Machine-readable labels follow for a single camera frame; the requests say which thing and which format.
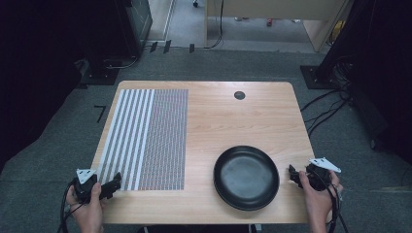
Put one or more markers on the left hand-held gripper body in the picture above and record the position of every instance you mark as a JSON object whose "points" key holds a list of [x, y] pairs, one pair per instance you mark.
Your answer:
{"points": [[83, 189]]}

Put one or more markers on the person's left hand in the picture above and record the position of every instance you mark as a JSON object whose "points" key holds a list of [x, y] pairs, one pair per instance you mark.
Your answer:
{"points": [[88, 212]]}

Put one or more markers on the dark metal cabinet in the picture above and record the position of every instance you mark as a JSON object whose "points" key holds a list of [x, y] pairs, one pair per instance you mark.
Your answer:
{"points": [[137, 22]]}

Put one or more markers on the black stand base plate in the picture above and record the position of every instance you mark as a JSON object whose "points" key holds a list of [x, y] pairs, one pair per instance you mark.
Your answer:
{"points": [[99, 76], [315, 77]]}

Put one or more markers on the striped woven placemat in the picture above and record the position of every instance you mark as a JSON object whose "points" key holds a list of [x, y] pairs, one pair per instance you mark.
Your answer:
{"points": [[144, 139]]}

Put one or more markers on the light wooden cabinet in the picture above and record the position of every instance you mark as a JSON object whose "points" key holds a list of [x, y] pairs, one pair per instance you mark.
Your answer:
{"points": [[275, 13]]}

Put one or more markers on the black tape strip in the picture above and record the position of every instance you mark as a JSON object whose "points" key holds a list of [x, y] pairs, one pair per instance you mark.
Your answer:
{"points": [[153, 47], [191, 48], [167, 46]]}

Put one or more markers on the black tape corner mark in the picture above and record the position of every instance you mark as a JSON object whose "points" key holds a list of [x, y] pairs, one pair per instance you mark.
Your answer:
{"points": [[100, 113]]}

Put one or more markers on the person's right hand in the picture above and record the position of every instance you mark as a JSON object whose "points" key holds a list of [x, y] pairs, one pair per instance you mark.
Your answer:
{"points": [[315, 200]]}

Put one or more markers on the dark curtain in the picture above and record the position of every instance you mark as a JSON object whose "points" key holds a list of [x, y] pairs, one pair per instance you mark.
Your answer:
{"points": [[379, 74], [39, 71]]}

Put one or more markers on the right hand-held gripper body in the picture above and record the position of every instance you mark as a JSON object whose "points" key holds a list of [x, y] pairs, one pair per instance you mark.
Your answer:
{"points": [[319, 176]]}

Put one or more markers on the black round plate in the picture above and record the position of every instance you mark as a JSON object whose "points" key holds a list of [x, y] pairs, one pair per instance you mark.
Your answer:
{"points": [[246, 177]]}

